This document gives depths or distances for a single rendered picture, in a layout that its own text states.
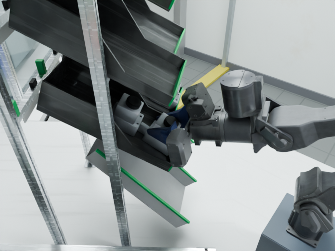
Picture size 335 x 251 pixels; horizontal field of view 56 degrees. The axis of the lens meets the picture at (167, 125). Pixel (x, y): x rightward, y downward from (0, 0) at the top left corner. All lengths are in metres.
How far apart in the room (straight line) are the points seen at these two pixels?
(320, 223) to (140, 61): 0.45
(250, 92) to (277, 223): 0.34
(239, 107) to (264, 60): 2.67
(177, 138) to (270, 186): 0.61
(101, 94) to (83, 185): 0.59
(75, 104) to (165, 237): 0.50
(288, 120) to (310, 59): 2.50
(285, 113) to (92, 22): 0.34
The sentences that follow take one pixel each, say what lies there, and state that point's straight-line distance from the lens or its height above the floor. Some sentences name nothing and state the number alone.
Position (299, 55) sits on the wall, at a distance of 3.05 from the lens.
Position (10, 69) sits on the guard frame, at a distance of 1.40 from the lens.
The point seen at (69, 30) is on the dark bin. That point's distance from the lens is 0.51.
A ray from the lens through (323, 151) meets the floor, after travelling 2.64.
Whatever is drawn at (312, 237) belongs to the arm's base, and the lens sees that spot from 0.74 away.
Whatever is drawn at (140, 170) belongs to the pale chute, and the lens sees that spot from 0.76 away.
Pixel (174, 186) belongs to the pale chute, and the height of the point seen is 1.02.
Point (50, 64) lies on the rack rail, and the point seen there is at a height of 1.31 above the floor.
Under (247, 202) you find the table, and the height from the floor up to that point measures 0.86.
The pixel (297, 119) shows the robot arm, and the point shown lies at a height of 1.34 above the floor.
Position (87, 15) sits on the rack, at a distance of 0.45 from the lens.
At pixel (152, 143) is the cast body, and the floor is 1.22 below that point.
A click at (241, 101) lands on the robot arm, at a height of 1.37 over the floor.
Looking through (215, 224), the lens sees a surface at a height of 0.86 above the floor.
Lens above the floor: 1.66
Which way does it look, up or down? 40 degrees down
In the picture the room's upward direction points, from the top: straight up
